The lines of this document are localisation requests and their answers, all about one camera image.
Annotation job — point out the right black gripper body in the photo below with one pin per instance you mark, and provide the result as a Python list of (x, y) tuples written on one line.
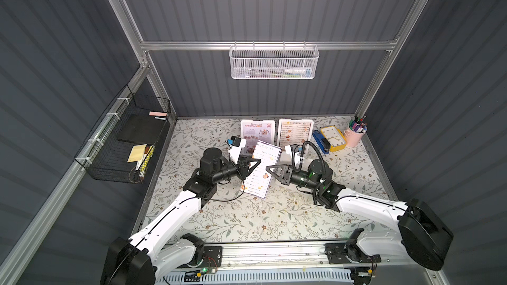
[(288, 174)]

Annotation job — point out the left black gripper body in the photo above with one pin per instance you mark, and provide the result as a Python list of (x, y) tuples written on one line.
[(241, 167)]

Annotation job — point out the Dim Sum menu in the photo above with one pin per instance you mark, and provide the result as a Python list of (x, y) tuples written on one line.
[(295, 132), (257, 183)]

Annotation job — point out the pink special menu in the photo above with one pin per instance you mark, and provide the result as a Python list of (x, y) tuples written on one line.
[(259, 132)]

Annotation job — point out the white rack panel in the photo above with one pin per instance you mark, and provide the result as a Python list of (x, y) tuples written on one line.
[(258, 134), (295, 132)]

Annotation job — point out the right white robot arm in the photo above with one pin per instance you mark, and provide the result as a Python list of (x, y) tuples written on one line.
[(416, 231)]

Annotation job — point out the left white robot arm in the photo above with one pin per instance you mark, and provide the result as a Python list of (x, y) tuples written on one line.
[(145, 257)]

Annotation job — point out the blue stapler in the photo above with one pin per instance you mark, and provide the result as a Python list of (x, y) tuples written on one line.
[(321, 141)]

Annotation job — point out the yellow tray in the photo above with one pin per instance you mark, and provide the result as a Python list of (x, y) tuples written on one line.
[(335, 138)]

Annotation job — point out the pink pen cup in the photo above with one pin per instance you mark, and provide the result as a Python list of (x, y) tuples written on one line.
[(352, 138)]

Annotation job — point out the yellow patterned roll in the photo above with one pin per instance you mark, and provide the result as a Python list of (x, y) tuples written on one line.
[(142, 165)]

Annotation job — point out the pink eraser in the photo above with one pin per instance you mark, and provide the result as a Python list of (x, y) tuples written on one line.
[(158, 114)]

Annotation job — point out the yellow sticky notepad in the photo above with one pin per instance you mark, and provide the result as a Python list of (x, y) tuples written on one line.
[(137, 153)]

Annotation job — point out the black notebook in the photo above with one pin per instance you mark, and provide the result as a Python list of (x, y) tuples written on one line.
[(140, 130)]

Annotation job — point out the white tube in basket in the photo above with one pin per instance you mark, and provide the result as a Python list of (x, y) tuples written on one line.
[(299, 72)]

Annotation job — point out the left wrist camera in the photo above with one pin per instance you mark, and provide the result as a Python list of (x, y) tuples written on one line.
[(236, 144)]

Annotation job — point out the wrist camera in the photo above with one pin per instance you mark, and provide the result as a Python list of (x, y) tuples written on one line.
[(296, 153), (236, 144)]

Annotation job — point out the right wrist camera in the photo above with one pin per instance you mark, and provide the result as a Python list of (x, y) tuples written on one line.
[(296, 153)]

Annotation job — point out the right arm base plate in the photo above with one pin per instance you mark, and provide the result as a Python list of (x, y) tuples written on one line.
[(341, 253)]

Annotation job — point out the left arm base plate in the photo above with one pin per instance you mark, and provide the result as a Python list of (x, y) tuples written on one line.
[(208, 256)]

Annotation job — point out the white wire mesh basket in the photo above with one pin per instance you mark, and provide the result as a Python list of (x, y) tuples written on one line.
[(268, 62)]

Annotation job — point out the black wire wall basket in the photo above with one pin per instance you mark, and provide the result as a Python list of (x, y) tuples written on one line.
[(121, 147)]

